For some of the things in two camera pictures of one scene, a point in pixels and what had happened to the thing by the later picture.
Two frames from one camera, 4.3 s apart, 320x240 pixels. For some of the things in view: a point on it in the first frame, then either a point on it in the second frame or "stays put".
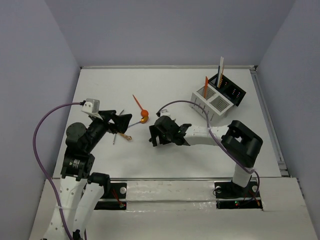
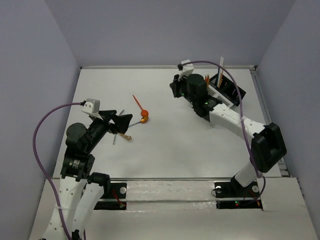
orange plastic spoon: x=144 y=113 stays put
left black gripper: x=110 y=119 stays put
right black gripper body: x=155 y=129 → x=181 y=87
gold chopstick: x=221 y=76 stays put
